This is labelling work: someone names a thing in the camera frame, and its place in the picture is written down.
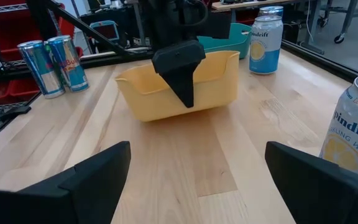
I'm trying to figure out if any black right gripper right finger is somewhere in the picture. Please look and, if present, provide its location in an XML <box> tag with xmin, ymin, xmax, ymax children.
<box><xmin>264</xmin><ymin>141</ymin><xmax>358</xmax><ymax>224</ymax></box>

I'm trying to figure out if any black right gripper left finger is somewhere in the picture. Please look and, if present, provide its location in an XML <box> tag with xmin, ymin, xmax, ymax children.
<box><xmin>0</xmin><ymin>141</ymin><xmax>132</xmax><ymax>224</ymax></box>

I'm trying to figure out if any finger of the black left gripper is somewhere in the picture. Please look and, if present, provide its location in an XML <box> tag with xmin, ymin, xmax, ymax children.
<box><xmin>159</xmin><ymin>71</ymin><xmax>191</xmax><ymax>108</ymax></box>
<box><xmin>178</xmin><ymin>68</ymin><xmax>199</xmax><ymax>108</ymax></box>

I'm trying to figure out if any white blue Spindrift can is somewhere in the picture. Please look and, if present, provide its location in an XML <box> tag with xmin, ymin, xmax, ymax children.
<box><xmin>249</xmin><ymin>15</ymin><xmax>284</xmax><ymax>75</ymax></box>
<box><xmin>318</xmin><ymin>72</ymin><xmax>358</xmax><ymax>187</ymax></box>

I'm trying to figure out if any yellow plastic bin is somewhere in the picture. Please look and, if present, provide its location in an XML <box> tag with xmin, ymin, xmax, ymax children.
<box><xmin>114</xmin><ymin>50</ymin><xmax>241</xmax><ymax>123</ymax></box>

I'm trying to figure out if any teal plastic bin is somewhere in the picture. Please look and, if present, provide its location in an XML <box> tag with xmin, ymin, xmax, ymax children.
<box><xmin>196</xmin><ymin>22</ymin><xmax>253</xmax><ymax>60</ymax></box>

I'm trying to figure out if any small teal framed screen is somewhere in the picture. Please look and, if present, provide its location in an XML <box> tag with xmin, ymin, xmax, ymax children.
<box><xmin>88</xmin><ymin>20</ymin><xmax>121</xmax><ymax>43</ymax></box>

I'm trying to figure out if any grey wheeled cart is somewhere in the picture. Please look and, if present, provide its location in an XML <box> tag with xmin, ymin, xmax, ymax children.
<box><xmin>317</xmin><ymin>0</ymin><xmax>358</xmax><ymax>44</ymax></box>

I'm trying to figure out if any red storage bin shelf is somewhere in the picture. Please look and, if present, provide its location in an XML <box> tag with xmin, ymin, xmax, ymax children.
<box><xmin>0</xmin><ymin>0</ymin><xmax>85</xmax><ymax>108</ymax></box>

